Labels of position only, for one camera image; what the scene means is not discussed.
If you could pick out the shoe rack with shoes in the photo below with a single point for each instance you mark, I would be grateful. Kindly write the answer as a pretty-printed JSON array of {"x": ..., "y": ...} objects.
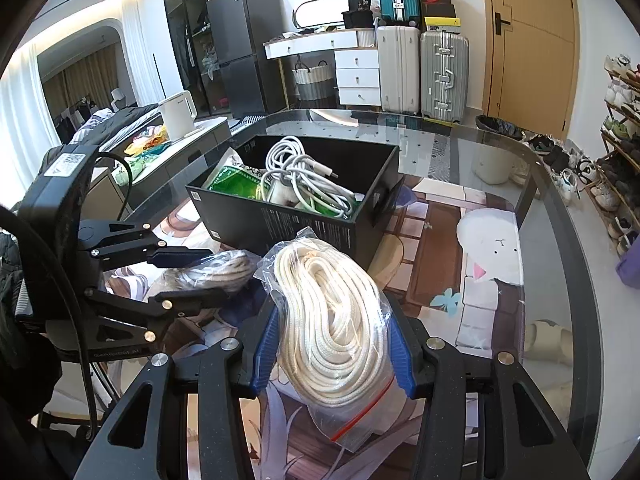
[{"x": 617, "y": 65}]

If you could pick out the wooden shoe rack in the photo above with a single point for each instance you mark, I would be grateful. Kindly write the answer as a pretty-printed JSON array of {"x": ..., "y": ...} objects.
[{"x": 610, "y": 110}]

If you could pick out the white vanity desk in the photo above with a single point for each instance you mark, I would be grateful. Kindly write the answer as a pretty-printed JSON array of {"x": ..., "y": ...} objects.
[{"x": 357, "y": 77}]

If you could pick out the black case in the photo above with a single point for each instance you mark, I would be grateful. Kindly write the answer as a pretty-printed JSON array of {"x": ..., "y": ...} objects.
[{"x": 357, "y": 19}]

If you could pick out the green packet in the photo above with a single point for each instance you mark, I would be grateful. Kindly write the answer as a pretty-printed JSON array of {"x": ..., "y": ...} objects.
[
  {"x": 235, "y": 180},
  {"x": 332, "y": 208}
]

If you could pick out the brown curtain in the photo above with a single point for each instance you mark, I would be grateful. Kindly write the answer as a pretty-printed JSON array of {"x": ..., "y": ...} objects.
[{"x": 80, "y": 75}]

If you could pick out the printed table mat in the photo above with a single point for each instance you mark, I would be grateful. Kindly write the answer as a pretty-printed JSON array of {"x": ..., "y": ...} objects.
[{"x": 435, "y": 260}]

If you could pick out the silver suitcase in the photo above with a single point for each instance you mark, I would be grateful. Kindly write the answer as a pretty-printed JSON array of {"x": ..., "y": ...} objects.
[{"x": 444, "y": 72}]

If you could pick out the yellow snack packet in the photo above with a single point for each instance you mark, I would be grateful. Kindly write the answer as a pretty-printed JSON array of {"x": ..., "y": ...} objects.
[{"x": 137, "y": 147}]

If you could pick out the white electric kettle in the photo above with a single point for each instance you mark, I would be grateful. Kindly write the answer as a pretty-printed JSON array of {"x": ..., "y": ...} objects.
[{"x": 177, "y": 115}]

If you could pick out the pale green snack bag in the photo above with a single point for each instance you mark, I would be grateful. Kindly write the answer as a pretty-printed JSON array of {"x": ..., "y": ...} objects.
[{"x": 132, "y": 167}]

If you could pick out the white trash bin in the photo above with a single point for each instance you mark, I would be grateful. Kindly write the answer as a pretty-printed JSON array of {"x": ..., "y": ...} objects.
[{"x": 492, "y": 165}]

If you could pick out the white suitcase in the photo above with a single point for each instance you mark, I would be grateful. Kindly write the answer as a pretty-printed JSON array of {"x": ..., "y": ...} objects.
[{"x": 397, "y": 67}]

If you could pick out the oval mirror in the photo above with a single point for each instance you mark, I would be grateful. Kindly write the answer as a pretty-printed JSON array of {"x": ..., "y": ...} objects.
[{"x": 320, "y": 12}]

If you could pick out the dark glass wardrobe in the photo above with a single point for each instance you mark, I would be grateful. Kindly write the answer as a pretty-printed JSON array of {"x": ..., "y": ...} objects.
[{"x": 180, "y": 10}]

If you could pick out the cluster of loose shoes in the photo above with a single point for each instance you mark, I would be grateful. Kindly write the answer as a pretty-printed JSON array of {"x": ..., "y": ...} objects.
[{"x": 570, "y": 180}]

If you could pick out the wooden door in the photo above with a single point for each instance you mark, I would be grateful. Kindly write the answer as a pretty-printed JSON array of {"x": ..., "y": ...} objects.
[{"x": 540, "y": 85}]

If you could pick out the pink white snack packet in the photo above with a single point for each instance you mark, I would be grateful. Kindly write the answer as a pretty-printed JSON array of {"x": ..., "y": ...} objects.
[{"x": 150, "y": 133}]

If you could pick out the white sheer curtain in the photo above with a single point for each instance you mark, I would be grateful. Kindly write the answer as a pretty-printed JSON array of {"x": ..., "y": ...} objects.
[{"x": 25, "y": 110}]

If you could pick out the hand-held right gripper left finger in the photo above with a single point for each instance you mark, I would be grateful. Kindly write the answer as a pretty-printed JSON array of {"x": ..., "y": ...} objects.
[{"x": 265, "y": 345}]

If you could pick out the black storage box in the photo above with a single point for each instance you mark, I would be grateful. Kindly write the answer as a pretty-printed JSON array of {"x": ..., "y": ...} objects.
[{"x": 300, "y": 235}]

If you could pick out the bed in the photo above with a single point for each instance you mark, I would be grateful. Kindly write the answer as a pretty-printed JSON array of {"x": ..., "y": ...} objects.
[{"x": 115, "y": 120}]

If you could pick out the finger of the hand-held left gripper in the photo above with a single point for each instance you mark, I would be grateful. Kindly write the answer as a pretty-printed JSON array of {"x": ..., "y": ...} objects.
[
  {"x": 200, "y": 300},
  {"x": 175, "y": 257}
]

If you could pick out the white slipper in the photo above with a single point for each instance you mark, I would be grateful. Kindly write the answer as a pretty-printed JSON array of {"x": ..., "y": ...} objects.
[{"x": 550, "y": 342}]

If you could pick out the white ribbed container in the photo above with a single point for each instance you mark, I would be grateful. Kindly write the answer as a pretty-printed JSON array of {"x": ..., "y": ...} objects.
[{"x": 366, "y": 37}]

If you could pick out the white office chair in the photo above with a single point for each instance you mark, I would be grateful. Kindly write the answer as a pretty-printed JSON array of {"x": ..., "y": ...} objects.
[{"x": 118, "y": 97}]

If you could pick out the white side cabinet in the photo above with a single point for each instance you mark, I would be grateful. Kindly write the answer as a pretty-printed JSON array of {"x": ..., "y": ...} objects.
[{"x": 197, "y": 127}]

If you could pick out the grey white laundry basket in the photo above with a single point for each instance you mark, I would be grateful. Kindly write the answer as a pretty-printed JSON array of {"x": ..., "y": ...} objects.
[{"x": 312, "y": 82}]

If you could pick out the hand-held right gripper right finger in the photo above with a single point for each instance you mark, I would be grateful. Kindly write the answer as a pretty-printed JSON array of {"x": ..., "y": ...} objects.
[{"x": 402, "y": 355}]

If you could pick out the yellow black shoe box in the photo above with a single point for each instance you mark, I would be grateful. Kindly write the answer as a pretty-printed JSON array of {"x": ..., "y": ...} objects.
[{"x": 440, "y": 24}]

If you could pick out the dark grey fridge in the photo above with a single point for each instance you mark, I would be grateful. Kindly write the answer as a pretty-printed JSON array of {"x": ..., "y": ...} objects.
[{"x": 240, "y": 20}]

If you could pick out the white charger plug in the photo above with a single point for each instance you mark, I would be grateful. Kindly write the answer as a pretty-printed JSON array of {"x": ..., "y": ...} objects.
[{"x": 277, "y": 192}]

